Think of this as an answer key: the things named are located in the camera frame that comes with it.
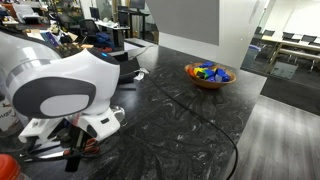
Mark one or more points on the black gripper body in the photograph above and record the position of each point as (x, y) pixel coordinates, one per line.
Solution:
(80, 130)

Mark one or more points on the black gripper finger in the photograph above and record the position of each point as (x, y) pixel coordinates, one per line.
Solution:
(72, 163)
(90, 142)

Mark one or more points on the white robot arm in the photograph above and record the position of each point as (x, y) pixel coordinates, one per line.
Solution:
(50, 80)

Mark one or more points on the black table outlet box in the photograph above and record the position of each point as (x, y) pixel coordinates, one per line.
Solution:
(129, 70)
(117, 56)

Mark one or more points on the silver metal cup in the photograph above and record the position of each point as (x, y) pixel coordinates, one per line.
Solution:
(118, 114)

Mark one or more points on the creamer bottle with red lid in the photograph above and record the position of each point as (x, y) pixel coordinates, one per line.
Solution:
(8, 168)

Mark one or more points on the white paper tag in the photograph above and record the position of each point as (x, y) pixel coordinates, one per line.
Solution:
(141, 74)

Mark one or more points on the blue jacket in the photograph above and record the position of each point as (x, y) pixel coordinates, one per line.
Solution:
(104, 40)

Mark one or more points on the black office chair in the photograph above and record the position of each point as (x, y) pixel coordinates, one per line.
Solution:
(88, 27)

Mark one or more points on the white office desk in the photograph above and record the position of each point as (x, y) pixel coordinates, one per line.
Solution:
(111, 26)

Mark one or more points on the black computer monitor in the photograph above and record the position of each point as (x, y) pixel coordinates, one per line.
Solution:
(94, 12)
(137, 4)

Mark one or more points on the red toy block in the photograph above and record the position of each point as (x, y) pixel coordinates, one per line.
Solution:
(190, 72)

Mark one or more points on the black standing desk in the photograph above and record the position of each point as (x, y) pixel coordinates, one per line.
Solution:
(135, 15)

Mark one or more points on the grey office printer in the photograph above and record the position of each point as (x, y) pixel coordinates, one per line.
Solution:
(26, 12)

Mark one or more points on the yellow toy block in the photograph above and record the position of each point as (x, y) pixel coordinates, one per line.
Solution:
(198, 70)

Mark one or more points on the wooden bowl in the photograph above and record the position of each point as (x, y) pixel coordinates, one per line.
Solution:
(210, 83)

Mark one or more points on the blue waste bin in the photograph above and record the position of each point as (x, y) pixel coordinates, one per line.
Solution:
(254, 55)

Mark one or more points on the black meeting chair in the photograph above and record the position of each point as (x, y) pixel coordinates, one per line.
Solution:
(288, 35)
(308, 38)
(268, 32)

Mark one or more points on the long meeting table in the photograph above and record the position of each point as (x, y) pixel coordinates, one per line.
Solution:
(293, 46)

